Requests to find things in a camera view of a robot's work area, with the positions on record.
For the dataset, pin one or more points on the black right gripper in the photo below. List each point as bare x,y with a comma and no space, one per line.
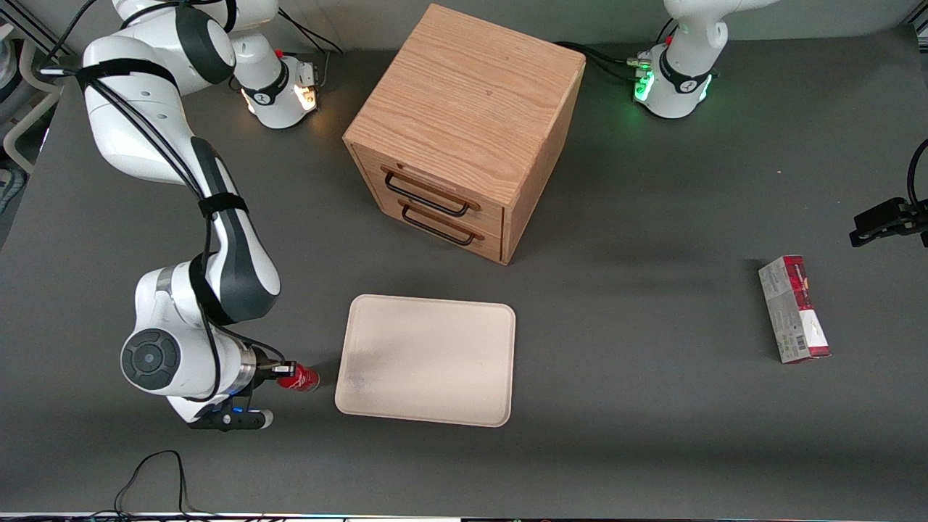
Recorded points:
265,369

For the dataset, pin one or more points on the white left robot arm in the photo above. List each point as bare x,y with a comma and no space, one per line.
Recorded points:
681,80

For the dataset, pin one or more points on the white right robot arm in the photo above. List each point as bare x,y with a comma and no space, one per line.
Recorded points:
116,145

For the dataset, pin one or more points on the beige rectangular tray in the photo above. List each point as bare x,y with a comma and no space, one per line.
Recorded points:
428,359

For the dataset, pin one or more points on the wooden drawer front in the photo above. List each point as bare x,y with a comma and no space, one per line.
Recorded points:
487,217
489,246

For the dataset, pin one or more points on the wooden drawer cabinet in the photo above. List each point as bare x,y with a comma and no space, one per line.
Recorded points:
464,94

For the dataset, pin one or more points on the grey white sneaker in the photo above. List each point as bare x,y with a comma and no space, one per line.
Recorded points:
9,187

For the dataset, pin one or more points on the red grey cardboard box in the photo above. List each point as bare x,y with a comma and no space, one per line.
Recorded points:
794,308

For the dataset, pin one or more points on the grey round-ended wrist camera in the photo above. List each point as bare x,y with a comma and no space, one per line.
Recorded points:
232,419

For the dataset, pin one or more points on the white tubular frame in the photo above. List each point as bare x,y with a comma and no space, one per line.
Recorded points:
27,61

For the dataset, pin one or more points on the black clamp mount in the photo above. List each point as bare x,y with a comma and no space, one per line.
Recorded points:
881,217

